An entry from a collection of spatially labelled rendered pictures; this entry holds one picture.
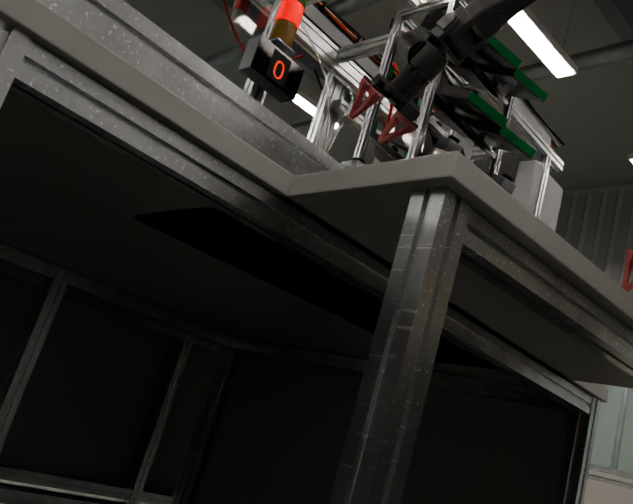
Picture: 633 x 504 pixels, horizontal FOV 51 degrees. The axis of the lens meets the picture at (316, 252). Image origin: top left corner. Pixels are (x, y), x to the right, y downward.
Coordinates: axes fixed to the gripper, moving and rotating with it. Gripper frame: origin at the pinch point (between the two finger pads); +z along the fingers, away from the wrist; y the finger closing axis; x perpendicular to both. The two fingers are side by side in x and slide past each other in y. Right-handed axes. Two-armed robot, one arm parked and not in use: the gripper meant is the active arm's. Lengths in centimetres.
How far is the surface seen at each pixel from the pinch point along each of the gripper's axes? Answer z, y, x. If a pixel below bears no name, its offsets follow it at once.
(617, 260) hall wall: -37, -862, -440
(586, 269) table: -11, 8, 62
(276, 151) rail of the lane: 7.1, 33.1, 31.2
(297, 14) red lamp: -6.0, 19.1, -17.1
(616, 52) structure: -168, -458, -380
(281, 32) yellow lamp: -1.6, 20.8, -14.0
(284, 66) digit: 2.5, 18.0, -9.4
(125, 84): 7, 60, 43
